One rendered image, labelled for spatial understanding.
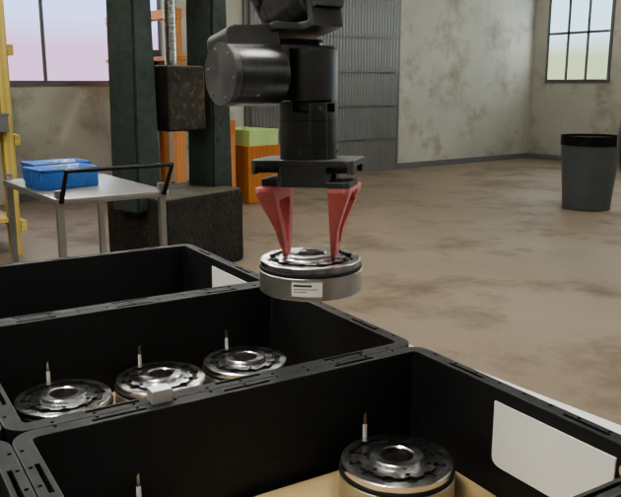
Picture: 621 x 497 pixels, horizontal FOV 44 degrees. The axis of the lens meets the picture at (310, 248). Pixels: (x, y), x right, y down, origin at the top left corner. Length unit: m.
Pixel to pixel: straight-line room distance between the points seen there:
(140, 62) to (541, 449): 4.29
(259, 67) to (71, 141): 7.93
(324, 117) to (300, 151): 0.04
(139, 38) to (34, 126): 3.84
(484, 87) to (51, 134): 6.73
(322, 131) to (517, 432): 0.32
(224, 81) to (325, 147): 0.12
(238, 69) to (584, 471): 0.44
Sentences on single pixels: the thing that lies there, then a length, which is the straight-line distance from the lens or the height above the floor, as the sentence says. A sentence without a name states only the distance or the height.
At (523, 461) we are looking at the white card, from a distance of 0.70.
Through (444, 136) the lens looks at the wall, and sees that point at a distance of 11.77.
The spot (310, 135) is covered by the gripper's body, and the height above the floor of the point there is 1.14.
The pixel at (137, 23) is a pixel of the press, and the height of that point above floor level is 1.54.
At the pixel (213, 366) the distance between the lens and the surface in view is 0.93.
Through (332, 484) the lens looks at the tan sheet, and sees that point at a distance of 0.74.
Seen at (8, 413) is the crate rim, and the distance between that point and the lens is 0.68.
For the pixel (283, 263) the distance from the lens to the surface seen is 0.76.
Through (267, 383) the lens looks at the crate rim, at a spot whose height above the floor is 0.93.
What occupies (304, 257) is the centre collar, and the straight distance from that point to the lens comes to 0.75.
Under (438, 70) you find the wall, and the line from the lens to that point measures 11.62.
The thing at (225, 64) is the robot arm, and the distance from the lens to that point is 0.70.
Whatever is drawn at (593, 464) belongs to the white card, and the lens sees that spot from 0.65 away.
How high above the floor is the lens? 1.19
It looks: 12 degrees down
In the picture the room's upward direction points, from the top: straight up
